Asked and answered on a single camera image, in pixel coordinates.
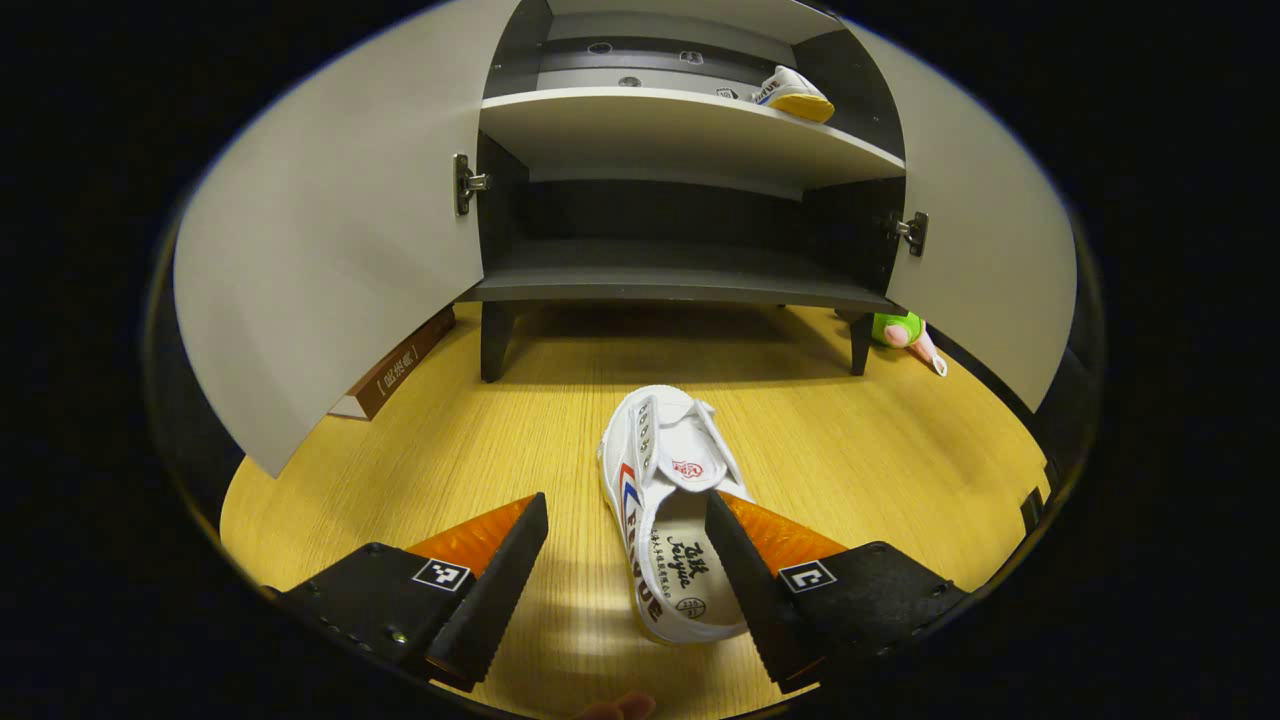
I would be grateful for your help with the metal door hinge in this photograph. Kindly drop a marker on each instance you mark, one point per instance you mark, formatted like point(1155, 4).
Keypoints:
point(467, 183)
point(912, 232)

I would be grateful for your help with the white shoe cabinet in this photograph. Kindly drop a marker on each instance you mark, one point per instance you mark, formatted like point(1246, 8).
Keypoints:
point(680, 130)

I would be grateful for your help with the white cabinet door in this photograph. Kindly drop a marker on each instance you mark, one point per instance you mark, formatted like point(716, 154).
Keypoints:
point(330, 230)
point(990, 260)

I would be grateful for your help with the green and pink plush toy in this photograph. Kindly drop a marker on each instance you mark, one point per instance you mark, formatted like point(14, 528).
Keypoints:
point(895, 328)

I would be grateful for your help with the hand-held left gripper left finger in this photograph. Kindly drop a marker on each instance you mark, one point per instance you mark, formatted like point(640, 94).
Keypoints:
point(505, 590)

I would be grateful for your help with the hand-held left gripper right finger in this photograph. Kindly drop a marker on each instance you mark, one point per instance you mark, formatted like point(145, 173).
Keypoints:
point(750, 590)

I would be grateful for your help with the white shoe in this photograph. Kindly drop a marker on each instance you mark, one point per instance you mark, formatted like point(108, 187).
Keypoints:
point(795, 92)
point(660, 470)

